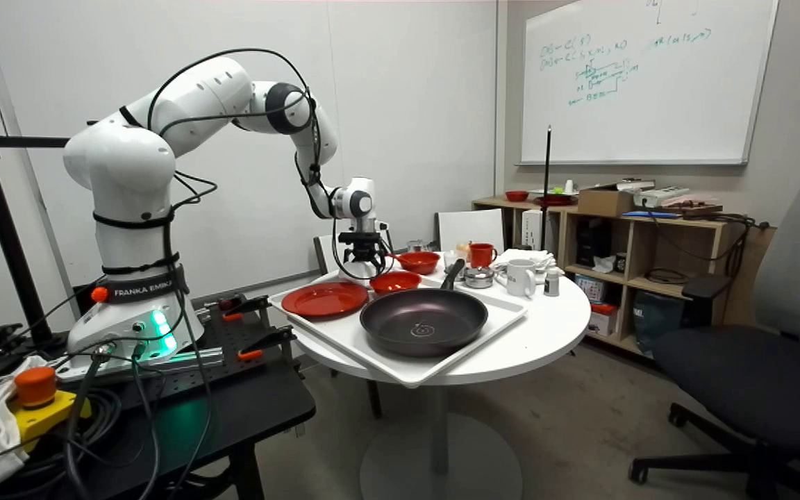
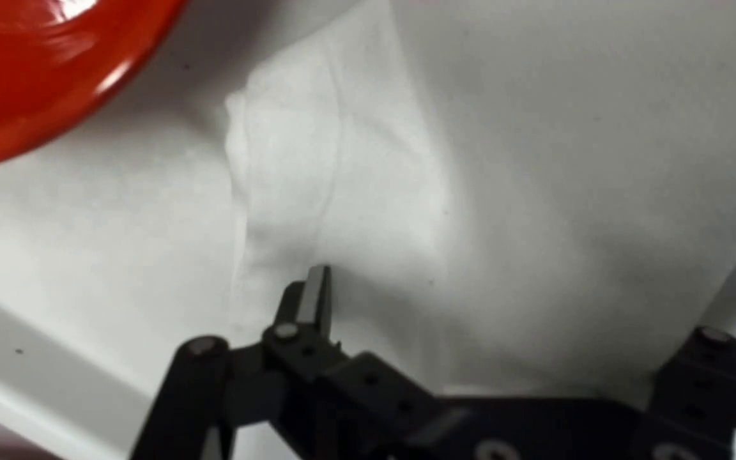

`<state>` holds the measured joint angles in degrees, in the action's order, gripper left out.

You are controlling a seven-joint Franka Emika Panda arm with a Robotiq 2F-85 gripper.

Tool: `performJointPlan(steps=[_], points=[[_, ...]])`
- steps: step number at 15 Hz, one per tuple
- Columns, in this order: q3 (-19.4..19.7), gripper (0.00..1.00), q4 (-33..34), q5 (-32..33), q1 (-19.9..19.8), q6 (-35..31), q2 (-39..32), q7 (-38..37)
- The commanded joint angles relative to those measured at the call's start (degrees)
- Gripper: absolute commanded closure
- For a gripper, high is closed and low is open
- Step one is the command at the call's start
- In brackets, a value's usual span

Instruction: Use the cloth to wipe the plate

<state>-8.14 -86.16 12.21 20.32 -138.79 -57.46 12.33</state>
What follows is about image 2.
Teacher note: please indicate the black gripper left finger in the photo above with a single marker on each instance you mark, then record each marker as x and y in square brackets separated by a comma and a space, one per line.
[334, 399]

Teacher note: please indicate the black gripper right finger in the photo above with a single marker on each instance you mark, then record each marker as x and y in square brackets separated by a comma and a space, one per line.
[716, 399]

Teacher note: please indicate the white cloth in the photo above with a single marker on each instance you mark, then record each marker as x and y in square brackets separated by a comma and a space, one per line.
[512, 169]

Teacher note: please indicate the red plate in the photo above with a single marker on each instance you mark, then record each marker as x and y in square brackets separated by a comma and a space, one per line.
[37, 67]

